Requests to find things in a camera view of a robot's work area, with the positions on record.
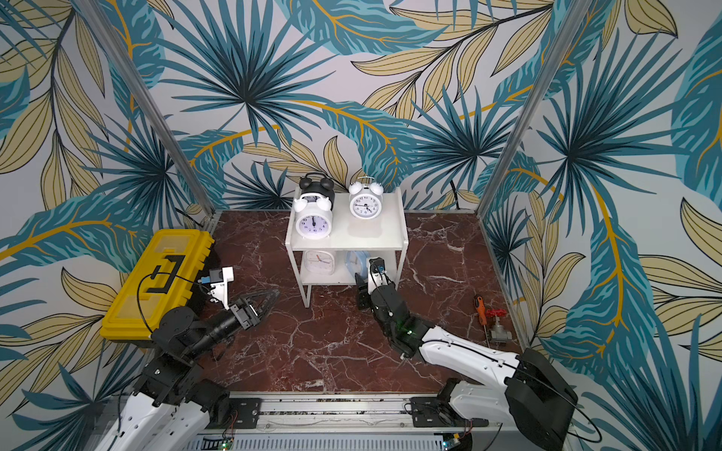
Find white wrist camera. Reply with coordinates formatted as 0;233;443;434
368;257;391;294
199;267;234;310

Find aluminium corner post right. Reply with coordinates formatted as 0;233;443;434
477;0;592;221

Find light blue square clock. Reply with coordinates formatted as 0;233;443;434
345;250;370;279

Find white twin-bell alarm clock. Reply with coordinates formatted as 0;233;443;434
293;193;333;240

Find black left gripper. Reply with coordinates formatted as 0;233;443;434
186;286;281;361

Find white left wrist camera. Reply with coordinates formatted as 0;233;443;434
199;267;234;310

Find red handled pliers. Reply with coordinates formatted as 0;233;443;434
486;308;513;343

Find orange handled screwdriver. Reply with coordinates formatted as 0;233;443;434
474;296;487;327

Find white square alarm clock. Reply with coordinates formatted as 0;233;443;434
303;250;336;275

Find aluminium corner post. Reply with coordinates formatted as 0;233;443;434
477;0;592;221
76;0;215;217

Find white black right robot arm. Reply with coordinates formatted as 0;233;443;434
355;274;578;450

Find yellow black toolbox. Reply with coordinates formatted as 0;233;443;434
100;229;215;346

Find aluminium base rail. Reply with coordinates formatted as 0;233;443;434
112;391;576;451

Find aluminium corner post left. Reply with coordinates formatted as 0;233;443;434
76;0;215;217

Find white two-tier shelf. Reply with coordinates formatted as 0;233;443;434
285;189;409;308

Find black twin-bell alarm clock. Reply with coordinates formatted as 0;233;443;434
298;171;335;197

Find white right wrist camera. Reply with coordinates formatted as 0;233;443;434
368;257;391;294

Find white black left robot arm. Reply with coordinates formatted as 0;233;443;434
96;289;280;450

